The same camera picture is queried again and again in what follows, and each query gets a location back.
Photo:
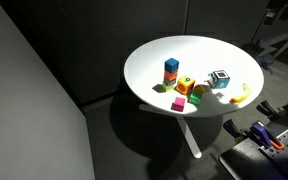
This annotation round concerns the small light green block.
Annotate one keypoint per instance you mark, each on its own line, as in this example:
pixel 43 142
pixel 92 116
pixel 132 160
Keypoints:
pixel 167 87

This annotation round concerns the small grey block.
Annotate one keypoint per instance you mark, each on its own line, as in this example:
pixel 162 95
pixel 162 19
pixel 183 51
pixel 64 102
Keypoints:
pixel 169 81

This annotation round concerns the small orange block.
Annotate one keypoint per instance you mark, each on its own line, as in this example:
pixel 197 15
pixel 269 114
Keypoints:
pixel 170 75

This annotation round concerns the pink block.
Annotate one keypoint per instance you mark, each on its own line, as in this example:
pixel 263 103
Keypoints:
pixel 178 104

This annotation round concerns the small blue block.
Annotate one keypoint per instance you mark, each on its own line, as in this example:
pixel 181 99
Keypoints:
pixel 171 65

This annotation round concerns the yellow orange number cube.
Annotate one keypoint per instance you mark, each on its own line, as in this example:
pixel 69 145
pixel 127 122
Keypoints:
pixel 185 85

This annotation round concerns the yellow ball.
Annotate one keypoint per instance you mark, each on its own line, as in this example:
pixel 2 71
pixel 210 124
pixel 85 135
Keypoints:
pixel 200 88

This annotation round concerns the white table base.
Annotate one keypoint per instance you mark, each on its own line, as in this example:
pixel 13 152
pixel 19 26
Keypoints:
pixel 189 136

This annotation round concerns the blue cube with square print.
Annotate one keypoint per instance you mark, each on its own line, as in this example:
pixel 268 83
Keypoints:
pixel 221 79

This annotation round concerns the black spring clamp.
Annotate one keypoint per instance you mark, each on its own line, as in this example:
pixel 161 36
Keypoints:
pixel 267 108
pixel 233 128

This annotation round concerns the yellow banana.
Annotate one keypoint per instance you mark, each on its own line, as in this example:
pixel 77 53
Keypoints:
pixel 242 96

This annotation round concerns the black tripod stand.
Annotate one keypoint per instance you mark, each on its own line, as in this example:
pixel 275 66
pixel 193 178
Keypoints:
pixel 256 41

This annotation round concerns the black platform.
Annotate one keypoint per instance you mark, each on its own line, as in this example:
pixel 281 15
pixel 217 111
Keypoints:
pixel 244 163

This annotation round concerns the purple clamp with orange tip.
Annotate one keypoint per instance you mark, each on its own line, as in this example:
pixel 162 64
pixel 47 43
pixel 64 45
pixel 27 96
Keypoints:
pixel 262 134

